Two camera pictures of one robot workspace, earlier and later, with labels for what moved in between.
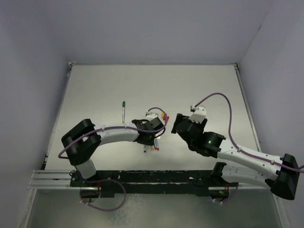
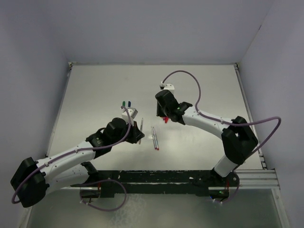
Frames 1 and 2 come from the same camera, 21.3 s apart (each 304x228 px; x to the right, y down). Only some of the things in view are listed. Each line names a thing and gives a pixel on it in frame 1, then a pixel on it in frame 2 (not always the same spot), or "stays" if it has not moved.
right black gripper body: x=198 y=126 → x=162 y=111
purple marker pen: x=155 y=144 stays
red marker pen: x=158 y=148 stays
